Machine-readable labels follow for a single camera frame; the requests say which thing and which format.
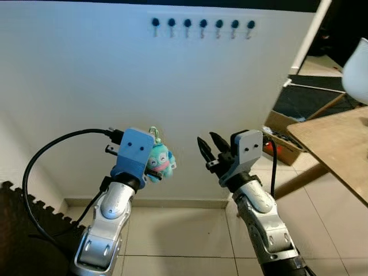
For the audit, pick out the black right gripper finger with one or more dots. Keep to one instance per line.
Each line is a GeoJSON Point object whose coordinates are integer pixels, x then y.
{"type": "Point", "coordinates": [205, 149]}
{"type": "Point", "coordinates": [220, 144]}

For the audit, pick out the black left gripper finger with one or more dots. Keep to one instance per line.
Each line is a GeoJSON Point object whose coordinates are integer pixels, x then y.
{"type": "Point", "coordinates": [155, 175]}

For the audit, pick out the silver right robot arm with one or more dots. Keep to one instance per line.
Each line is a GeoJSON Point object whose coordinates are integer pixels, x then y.
{"type": "Point", "coordinates": [264, 218]}

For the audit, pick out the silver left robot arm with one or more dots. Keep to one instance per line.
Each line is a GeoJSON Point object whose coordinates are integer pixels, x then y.
{"type": "Point", "coordinates": [112, 213]}

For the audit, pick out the open red-label cardboard box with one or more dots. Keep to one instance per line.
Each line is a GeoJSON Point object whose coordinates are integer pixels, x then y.
{"type": "Point", "coordinates": [284, 138]}

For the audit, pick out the white partition board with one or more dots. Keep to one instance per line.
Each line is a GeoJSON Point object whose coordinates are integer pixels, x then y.
{"type": "Point", "coordinates": [115, 75]}

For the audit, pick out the small white floor device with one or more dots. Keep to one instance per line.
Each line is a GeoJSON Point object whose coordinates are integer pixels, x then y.
{"type": "Point", "coordinates": [287, 83]}

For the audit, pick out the dark floor rug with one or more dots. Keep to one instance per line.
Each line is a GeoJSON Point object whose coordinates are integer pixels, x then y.
{"type": "Point", "coordinates": [305, 100]}

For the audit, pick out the wooden dining table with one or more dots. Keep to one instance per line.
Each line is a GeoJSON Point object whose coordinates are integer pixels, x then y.
{"type": "Point", "coordinates": [339, 144]}

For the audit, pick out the white plastic chair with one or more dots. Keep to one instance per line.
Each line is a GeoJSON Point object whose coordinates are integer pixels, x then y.
{"type": "Point", "coordinates": [357, 72]}

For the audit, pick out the black foam puzzle mat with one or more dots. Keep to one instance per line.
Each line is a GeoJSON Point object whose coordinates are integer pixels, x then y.
{"type": "Point", "coordinates": [23, 259]}

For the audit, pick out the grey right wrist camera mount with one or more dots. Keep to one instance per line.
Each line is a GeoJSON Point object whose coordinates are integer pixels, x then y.
{"type": "Point", "coordinates": [248, 152]}

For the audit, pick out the black knob wall hook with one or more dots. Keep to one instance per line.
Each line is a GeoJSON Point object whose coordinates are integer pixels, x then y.
{"type": "Point", "coordinates": [219, 23]}
{"type": "Point", "coordinates": [171, 23]}
{"type": "Point", "coordinates": [234, 24]}
{"type": "Point", "coordinates": [187, 23]}
{"type": "Point", "coordinates": [250, 24]}
{"type": "Point", "coordinates": [155, 23]}
{"type": "Point", "coordinates": [203, 23]}

